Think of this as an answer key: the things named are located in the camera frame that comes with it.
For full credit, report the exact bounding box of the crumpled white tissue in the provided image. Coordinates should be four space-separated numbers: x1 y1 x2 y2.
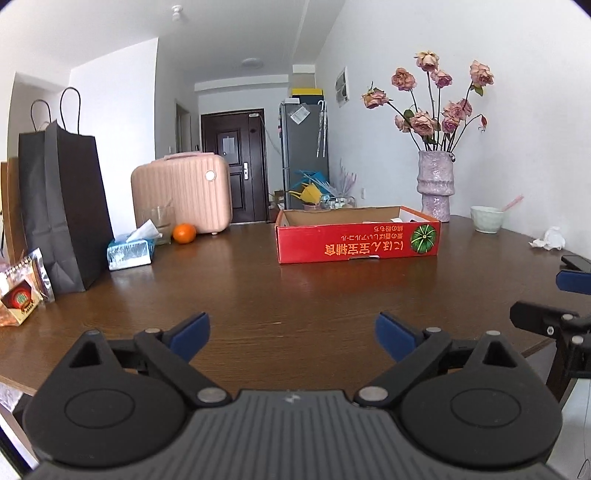
529 227 566 251

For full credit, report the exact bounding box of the clear plastic packet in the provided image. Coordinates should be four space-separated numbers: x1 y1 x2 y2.
28 248 56 303

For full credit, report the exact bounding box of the pale green ceramic bowl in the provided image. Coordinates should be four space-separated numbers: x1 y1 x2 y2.
470 205 505 234

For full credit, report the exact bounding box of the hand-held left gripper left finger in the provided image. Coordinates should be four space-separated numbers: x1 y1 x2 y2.
69 311 232 409

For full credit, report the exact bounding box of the dark brown entrance door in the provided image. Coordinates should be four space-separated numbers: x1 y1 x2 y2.
200 109 269 225

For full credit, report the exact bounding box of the clear folded umbrella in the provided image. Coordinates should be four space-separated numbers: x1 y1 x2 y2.
316 99 328 158

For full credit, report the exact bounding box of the pale dried grass bunch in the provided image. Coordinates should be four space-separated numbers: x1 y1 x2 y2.
338 159 360 197

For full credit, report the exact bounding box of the bunch of dried pink roses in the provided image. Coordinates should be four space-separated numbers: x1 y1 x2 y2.
361 50 495 153

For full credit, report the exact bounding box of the brown paper bag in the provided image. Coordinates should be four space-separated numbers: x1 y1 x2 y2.
0 159 26 264

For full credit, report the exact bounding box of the grey refrigerator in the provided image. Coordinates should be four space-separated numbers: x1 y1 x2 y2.
278 99 330 210

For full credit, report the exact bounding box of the red cardboard box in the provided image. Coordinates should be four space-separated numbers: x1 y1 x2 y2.
275 205 441 265

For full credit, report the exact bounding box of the red printed snack packet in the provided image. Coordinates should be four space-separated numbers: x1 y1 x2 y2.
0 261 44 328

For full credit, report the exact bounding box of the light blue tissue box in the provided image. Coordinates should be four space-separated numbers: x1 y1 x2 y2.
107 219 163 271

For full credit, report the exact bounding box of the pink textured vase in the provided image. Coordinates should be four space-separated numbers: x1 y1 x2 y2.
416 150 456 223

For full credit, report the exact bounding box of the pink suitcase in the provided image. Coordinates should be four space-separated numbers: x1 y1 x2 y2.
130 151 233 236

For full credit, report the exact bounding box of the yellow watering can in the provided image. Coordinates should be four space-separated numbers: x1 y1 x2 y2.
288 182 324 204

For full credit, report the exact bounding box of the black paper bag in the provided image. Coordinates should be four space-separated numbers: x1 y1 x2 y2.
18 87 115 294

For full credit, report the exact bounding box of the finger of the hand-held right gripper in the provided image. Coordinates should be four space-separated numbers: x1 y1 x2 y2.
555 255 591 296
509 300 591 380

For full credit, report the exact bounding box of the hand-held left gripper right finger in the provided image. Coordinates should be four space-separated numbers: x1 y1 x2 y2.
353 311 518 409

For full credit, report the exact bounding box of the clear drinking glass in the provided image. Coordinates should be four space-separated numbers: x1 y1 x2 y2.
141 206 175 241

